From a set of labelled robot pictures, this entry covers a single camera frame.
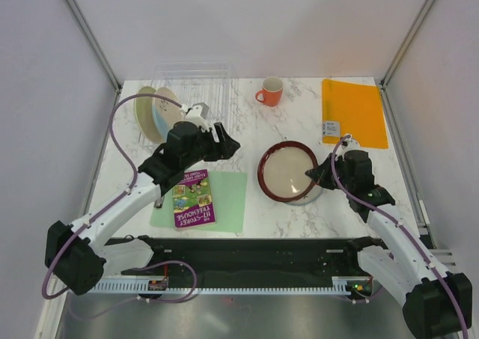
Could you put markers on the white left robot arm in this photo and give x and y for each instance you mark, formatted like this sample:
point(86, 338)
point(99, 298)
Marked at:
point(74, 252)

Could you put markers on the aluminium frame post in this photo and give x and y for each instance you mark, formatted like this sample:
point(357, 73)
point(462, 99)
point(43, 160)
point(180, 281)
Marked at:
point(84, 27)
point(412, 33)

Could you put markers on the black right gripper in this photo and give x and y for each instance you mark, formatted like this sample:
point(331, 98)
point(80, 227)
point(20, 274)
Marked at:
point(319, 173)

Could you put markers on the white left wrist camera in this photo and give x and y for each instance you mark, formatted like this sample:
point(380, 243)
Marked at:
point(197, 114)

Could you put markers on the cream green plate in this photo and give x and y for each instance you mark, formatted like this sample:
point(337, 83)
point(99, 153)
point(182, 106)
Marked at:
point(144, 116)

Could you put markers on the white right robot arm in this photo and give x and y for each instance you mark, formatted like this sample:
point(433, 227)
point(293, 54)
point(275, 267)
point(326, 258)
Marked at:
point(434, 301)

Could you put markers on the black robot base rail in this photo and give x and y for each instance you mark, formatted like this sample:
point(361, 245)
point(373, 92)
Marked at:
point(235, 263)

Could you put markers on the orange plastic folder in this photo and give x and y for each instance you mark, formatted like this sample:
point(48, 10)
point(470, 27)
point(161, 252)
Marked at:
point(353, 109)

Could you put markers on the purple treehouse book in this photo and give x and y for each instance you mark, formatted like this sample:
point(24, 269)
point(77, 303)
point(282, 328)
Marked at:
point(193, 201)

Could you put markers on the clear wire dish rack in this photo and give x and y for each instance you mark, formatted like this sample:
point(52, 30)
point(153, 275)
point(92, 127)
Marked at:
point(189, 83)

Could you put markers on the white slotted cable duct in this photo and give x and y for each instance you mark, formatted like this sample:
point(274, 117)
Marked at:
point(144, 286)

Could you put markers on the blue white floral plate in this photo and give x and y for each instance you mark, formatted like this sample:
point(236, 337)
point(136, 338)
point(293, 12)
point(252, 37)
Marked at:
point(165, 115)

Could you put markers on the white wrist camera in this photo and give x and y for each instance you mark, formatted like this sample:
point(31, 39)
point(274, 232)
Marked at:
point(349, 143)
point(197, 114)

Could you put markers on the orange ceramic mug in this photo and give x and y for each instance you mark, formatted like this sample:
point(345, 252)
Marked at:
point(271, 92)

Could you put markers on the watermelon pattern plate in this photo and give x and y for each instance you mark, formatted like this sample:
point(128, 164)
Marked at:
point(311, 196)

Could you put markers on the green clipboard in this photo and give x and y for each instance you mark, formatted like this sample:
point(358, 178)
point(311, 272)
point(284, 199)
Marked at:
point(228, 191)

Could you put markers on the left aluminium frame post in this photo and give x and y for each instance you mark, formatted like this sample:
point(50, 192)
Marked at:
point(84, 27)

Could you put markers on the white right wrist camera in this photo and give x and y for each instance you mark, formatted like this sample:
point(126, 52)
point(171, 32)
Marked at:
point(349, 143)

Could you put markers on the right aluminium frame post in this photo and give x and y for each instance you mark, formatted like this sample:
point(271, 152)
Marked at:
point(412, 33)

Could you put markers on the dark red rimmed plate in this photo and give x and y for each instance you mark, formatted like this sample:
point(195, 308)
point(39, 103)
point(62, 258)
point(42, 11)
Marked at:
point(281, 171)

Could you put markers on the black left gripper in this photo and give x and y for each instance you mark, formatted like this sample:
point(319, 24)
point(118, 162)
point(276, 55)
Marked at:
point(224, 149)

